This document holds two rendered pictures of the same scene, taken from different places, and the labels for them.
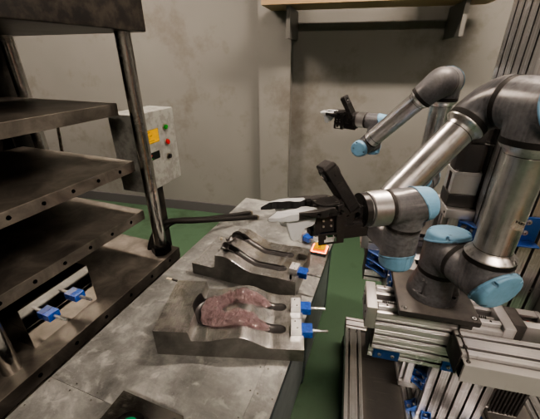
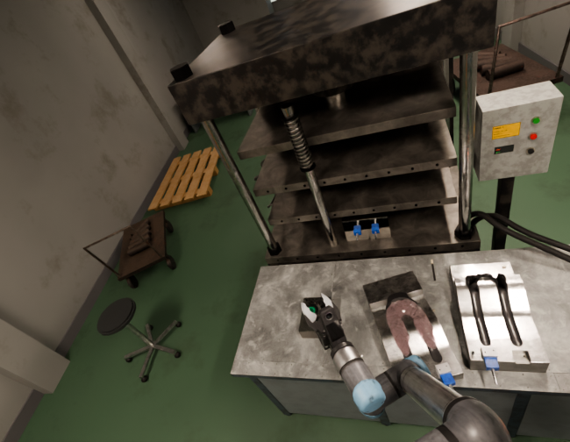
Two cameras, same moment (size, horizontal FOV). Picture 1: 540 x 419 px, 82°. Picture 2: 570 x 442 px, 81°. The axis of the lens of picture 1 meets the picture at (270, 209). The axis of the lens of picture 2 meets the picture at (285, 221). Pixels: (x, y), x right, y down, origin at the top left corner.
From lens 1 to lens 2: 1.11 m
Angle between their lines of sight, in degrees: 78
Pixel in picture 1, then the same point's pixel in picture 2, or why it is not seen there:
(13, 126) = (359, 130)
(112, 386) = (339, 289)
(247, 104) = not seen: outside the picture
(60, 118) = (393, 123)
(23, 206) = (353, 175)
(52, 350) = (349, 248)
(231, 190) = not seen: outside the picture
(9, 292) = (339, 211)
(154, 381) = (349, 307)
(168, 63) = not seen: outside the picture
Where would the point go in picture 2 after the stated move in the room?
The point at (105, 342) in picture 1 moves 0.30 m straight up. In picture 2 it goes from (362, 267) to (352, 231)
